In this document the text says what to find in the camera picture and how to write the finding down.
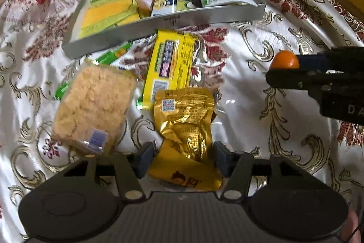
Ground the yellow snack packet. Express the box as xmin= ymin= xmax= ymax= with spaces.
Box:
xmin=142 ymin=29 xmax=204 ymax=110

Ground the beige rice cracker packet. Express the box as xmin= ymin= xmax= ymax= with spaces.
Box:
xmin=51 ymin=59 xmax=139 ymax=154

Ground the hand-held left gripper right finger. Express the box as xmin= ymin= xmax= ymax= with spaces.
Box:
xmin=215 ymin=141 xmax=330 ymax=201

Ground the green snack packet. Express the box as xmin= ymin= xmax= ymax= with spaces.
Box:
xmin=54 ymin=41 xmax=134 ymax=102

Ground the floral satin blanket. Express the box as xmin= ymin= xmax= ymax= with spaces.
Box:
xmin=0 ymin=0 xmax=364 ymax=243

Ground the grey shallow tray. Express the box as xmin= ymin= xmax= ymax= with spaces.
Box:
xmin=62 ymin=0 xmax=267 ymax=59

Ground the small orange fruit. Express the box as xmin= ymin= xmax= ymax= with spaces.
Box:
xmin=270 ymin=51 xmax=301 ymax=70

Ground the gold foil snack packet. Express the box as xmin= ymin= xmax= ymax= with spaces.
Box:
xmin=148 ymin=86 xmax=224 ymax=192

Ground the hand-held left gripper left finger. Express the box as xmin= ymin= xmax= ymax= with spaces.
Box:
xmin=37 ymin=143 xmax=155 ymax=202

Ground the orange and white snack packet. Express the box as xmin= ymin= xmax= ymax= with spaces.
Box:
xmin=133 ymin=0 xmax=156 ymax=12

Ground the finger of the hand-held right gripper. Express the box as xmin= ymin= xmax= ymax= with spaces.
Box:
xmin=296 ymin=46 xmax=364 ymax=72
xmin=265 ymin=68 xmax=346 ymax=90

